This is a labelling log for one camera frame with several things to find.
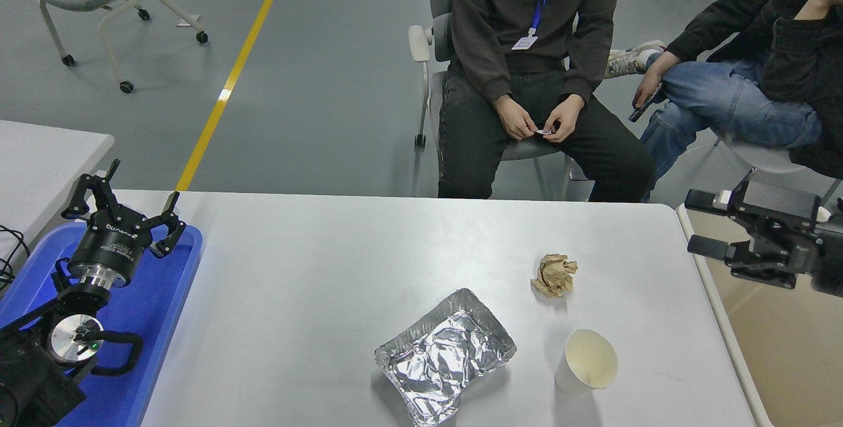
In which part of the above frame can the white paper cup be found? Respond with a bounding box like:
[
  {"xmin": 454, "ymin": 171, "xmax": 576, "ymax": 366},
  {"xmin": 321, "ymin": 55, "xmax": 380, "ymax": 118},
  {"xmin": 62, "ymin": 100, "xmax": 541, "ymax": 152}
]
[{"xmin": 555, "ymin": 328, "xmax": 619, "ymax": 396}]

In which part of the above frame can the white side table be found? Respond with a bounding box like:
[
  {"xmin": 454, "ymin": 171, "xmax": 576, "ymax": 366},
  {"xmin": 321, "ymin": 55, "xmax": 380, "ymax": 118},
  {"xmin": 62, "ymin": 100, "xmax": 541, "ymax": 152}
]
[{"xmin": 0, "ymin": 120, "xmax": 115, "ymax": 263}]

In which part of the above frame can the blue lanyard with badge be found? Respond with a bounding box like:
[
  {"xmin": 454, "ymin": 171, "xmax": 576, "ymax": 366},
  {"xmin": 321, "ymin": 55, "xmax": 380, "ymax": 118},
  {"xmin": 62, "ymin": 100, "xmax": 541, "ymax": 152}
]
[{"xmin": 511, "ymin": 0, "xmax": 565, "ymax": 51}]

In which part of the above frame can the black cable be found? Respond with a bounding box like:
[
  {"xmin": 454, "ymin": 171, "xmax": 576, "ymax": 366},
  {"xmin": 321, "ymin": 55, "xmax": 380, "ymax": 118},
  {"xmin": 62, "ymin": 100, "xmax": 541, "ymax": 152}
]
[{"xmin": 0, "ymin": 225, "xmax": 30, "ymax": 293}]

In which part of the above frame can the seated person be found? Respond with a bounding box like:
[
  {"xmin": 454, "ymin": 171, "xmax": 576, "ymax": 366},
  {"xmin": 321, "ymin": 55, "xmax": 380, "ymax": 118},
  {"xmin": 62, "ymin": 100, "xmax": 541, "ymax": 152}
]
[
  {"xmin": 437, "ymin": 0, "xmax": 657, "ymax": 202},
  {"xmin": 604, "ymin": 0, "xmax": 843, "ymax": 204}
]

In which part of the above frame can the person's left hand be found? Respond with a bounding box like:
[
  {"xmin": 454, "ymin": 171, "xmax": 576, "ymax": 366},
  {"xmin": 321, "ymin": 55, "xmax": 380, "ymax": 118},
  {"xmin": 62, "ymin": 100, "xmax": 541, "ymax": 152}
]
[
  {"xmin": 543, "ymin": 94, "xmax": 587, "ymax": 144},
  {"xmin": 795, "ymin": 0, "xmax": 843, "ymax": 20}
]

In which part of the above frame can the person's right hand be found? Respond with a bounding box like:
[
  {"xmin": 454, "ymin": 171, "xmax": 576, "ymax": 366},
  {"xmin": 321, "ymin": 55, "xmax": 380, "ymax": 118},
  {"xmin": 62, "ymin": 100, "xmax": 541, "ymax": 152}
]
[
  {"xmin": 494, "ymin": 94, "xmax": 537, "ymax": 141},
  {"xmin": 634, "ymin": 51, "xmax": 680, "ymax": 111}
]

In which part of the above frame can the foil tray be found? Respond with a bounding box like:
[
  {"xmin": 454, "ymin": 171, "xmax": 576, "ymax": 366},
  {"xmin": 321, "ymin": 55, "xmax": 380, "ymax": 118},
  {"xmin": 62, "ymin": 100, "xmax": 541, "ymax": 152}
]
[{"xmin": 374, "ymin": 287, "xmax": 518, "ymax": 427}]

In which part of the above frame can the large pale bin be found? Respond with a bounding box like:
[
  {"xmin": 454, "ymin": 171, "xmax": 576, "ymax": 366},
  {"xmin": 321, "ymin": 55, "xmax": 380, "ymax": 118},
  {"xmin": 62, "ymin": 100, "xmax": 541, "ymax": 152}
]
[{"xmin": 676, "ymin": 200, "xmax": 843, "ymax": 427}]

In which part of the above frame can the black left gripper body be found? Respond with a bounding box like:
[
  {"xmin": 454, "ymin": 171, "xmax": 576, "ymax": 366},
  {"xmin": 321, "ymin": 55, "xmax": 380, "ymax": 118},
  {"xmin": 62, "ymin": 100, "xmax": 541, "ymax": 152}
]
[{"xmin": 68, "ymin": 211, "xmax": 153, "ymax": 281}]

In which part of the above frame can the grey chair with white armrest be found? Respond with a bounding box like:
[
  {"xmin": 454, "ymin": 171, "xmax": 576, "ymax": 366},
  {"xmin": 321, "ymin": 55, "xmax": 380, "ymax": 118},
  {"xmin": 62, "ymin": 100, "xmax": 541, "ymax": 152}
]
[{"xmin": 408, "ymin": 0, "xmax": 590, "ymax": 200}]

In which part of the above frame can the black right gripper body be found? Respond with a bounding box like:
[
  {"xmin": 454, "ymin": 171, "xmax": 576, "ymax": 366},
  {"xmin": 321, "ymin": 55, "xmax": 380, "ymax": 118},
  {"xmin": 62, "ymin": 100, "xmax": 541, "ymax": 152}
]
[{"xmin": 809, "ymin": 213, "xmax": 843, "ymax": 298}]

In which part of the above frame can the black phone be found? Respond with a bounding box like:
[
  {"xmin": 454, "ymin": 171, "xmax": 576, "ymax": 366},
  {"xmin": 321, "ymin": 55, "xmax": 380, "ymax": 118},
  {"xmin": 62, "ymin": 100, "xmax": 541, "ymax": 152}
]
[{"xmin": 628, "ymin": 82, "xmax": 663, "ymax": 123}]

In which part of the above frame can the crumpled tan paper ball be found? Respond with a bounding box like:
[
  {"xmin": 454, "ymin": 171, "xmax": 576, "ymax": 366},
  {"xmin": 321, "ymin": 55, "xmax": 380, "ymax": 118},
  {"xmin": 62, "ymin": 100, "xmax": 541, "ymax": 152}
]
[{"xmin": 530, "ymin": 254, "xmax": 579, "ymax": 299}]

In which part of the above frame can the blue plastic tray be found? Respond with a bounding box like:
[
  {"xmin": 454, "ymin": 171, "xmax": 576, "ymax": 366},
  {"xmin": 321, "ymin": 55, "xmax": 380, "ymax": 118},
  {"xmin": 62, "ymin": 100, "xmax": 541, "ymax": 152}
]
[{"xmin": 0, "ymin": 221, "xmax": 204, "ymax": 427}]

